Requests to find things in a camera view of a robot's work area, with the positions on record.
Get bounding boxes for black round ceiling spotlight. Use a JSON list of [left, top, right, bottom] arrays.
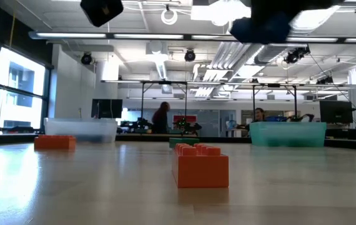
[[80, 52, 93, 66], [184, 49, 197, 63]]

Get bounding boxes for blue background object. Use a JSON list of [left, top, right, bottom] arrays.
[[265, 116, 288, 123]]

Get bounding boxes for person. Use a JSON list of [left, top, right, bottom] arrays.
[[236, 107, 267, 132], [151, 101, 171, 134]]

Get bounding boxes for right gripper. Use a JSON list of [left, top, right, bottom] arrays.
[[250, 0, 344, 19]]

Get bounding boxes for large window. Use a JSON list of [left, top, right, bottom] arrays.
[[0, 46, 46, 134]]

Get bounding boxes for red board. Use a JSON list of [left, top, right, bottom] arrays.
[[172, 114, 198, 126]]

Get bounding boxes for blue toy building block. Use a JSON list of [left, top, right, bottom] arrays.
[[229, 11, 292, 44]]

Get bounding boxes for background robot with green lights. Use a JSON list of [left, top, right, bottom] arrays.
[[173, 117, 203, 136]]

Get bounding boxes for black ceiling camera rig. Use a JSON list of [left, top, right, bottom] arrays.
[[283, 45, 312, 65]]

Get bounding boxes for green toy building block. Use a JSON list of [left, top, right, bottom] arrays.
[[169, 137, 200, 149]]

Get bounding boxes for clear translucent plastic bin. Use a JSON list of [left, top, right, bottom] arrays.
[[43, 117, 119, 144]]

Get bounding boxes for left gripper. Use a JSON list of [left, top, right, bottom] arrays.
[[80, 0, 124, 28]]

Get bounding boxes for white coiled cable ring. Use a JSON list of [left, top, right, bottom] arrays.
[[161, 8, 179, 26]]

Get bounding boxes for black background station frame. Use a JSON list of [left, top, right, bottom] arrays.
[[140, 80, 189, 126], [252, 82, 298, 123]]

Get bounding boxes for small black ceiling rig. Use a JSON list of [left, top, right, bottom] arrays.
[[316, 76, 334, 85]]

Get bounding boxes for teal translucent plastic bin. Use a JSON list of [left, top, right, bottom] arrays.
[[249, 121, 327, 148]]

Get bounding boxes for black aluminium table frame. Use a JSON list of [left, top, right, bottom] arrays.
[[0, 132, 356, 153]]

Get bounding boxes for long overhead light bar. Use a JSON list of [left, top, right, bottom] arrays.
[[27, 30, 356, 44]]

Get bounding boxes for silver ventilation duct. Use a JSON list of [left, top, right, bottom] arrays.
[[252, 2, 341, 65]]

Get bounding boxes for black background robot arms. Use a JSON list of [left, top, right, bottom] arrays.
[[127, 117, 152, 134]]

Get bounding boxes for orange toy building block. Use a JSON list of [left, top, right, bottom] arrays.
[[34, 134, 77, 151], [171, 142, 230, 189]]

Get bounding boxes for black computer monitor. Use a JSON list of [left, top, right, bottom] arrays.
[[319, 99, 354, 124], [91, 99, 124, 119]]

